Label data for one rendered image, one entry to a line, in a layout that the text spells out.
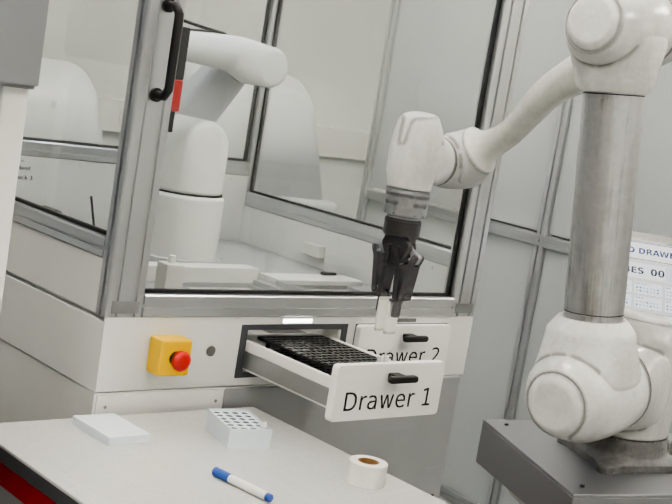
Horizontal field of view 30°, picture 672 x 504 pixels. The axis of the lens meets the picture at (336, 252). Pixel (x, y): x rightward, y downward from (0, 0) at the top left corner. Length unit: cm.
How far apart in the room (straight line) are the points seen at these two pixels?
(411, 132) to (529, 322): 203
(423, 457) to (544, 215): 154
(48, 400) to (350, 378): 62
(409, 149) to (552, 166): 194
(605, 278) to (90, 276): 97
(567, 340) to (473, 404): 255
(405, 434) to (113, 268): 93
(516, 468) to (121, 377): 76
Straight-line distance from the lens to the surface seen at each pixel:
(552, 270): 436
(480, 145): 256
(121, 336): 241
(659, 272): 318
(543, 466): 227
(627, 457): 232
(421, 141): 247
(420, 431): 302
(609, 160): 208
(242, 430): 232
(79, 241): 247
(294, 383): 247
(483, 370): 459
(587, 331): 209
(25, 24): 193
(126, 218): 236
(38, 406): 261
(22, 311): 266
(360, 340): 277
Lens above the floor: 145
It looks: 8 degrees down
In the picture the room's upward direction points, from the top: 9 degrees clockwise
